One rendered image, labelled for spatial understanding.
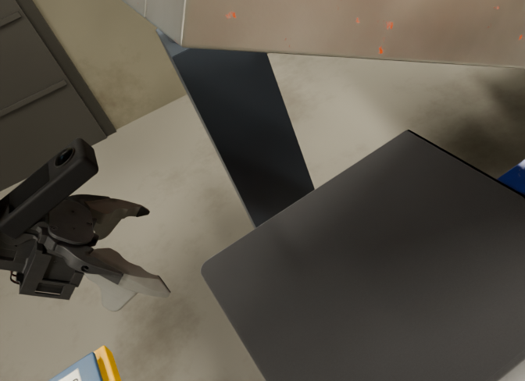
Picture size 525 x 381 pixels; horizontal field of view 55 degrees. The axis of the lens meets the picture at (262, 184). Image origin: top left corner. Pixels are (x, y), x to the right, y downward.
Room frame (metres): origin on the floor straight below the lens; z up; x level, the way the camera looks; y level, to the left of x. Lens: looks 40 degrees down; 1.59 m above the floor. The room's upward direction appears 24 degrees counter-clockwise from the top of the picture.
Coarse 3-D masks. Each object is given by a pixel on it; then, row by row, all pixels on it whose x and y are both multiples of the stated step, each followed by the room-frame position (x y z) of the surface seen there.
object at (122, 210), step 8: (96, 200) 0.50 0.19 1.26; (104, 200) 0.50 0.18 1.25; (112, 200) 0.51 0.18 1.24; (120, 200) 0.51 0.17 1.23; (96, 208) 0.48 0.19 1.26; (104, 208) 0.48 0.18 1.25; (112, 208) 0.49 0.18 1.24; (120, 208) 0.49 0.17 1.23; (128, 208) 0.50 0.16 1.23; (136, 208) 0.51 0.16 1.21; (144, 208) 0.51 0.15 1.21; (96, 216) 0.48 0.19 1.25; (104, 216) 0.47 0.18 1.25; (112, 216) 0.49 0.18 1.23; (120, 216) 0.49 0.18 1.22; (136, 216) 0.51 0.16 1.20; (96, 224) 0.49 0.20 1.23; (104, 224) 0.50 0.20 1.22; (112, 224) 0.50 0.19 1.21; (96, 232) 0.49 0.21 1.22; (104, 232) 0.50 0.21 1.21
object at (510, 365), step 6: (522, 354) 0.27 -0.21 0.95; (516, 360) 0.26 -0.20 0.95; (522, 360) 0.26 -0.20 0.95; (504, 366) 0.26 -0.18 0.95; (510, 366) 0.26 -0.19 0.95; (516, 366) 0.26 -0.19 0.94; (522, 366) 0.26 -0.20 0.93; (498, 372) 0.26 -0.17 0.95; (504, 372) 0.26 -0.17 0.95; (510, 372) 0.26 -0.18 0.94; (516, 372) 0.26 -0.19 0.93; (522, 372) 0.26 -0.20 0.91; (492, 378) 0.26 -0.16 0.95; (498, 378) 0.26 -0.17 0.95; (504, 378) 0.26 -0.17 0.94; (510, 378) 0.26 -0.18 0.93; (516, 378) 0.26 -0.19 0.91; (522, 378) 0.27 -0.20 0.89
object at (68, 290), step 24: (48, 216) 0.44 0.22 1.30; (72, 216) 0.45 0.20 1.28; (0, 240) 0.42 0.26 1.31; (24, 240) 0.42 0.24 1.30; (48, 240) 0.41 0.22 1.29; (72, 240) 0.41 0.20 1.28; (96, 240) 0.42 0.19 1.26; (0, 264) 0.42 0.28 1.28; (24, 264) 0.42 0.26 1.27; (48, 264) 0.41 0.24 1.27; (24, 288) 0.40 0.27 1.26; (48, 288) 0.41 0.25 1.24; (72, 288) 0.40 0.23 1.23
